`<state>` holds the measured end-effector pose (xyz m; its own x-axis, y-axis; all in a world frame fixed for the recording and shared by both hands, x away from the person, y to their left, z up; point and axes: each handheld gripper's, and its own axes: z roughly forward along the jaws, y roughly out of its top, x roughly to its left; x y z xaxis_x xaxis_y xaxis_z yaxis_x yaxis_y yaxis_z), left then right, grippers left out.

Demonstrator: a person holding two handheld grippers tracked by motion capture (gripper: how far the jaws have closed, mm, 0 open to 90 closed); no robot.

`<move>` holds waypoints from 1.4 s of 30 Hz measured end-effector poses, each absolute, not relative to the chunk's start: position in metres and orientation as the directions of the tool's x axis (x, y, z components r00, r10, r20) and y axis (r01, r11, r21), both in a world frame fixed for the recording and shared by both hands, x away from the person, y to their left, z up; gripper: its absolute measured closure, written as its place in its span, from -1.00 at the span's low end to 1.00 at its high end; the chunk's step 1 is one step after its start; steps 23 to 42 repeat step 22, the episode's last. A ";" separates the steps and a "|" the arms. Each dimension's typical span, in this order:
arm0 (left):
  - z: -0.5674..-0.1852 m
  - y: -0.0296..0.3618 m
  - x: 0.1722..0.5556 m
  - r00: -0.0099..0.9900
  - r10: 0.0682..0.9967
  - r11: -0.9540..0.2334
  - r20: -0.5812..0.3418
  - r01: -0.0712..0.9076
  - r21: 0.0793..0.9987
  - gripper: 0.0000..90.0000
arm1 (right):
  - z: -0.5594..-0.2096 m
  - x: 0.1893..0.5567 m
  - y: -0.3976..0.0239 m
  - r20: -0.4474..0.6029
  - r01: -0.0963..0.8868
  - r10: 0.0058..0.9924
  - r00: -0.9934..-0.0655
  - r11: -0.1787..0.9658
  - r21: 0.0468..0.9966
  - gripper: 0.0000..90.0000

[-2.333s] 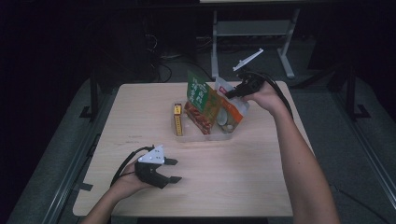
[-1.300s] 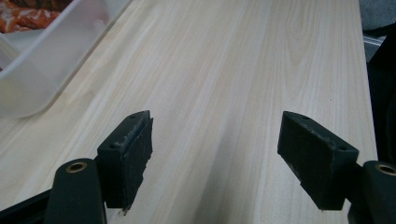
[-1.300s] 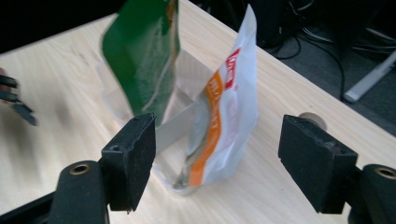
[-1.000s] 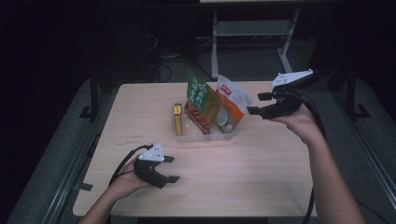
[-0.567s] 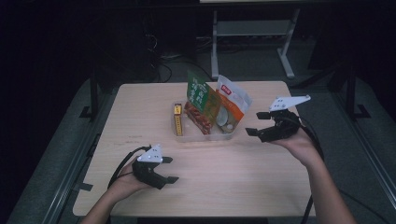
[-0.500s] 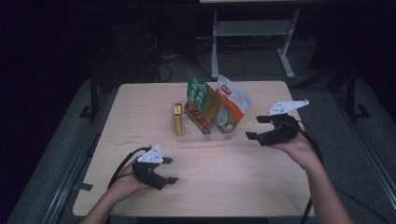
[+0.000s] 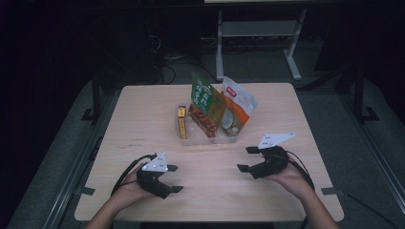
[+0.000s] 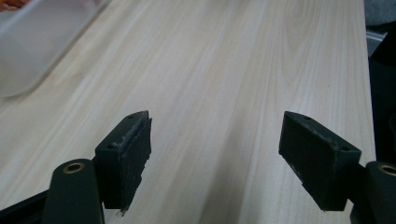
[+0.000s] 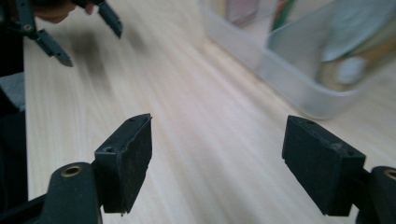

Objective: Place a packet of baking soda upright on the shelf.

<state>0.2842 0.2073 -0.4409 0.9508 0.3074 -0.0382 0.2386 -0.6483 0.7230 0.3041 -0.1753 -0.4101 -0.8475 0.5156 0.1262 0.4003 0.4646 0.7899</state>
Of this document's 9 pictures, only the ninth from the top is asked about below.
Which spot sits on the green snack packet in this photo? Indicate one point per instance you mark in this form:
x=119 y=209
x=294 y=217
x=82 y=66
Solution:
x=281 y=14

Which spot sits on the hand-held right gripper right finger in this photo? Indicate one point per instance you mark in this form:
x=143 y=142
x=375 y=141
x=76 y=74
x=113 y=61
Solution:
x=323 y=168

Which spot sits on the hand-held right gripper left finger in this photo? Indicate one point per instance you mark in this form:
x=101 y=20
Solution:
x=127 y=161

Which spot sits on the clear plastic container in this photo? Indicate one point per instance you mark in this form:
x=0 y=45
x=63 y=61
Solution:
x=299 y=90

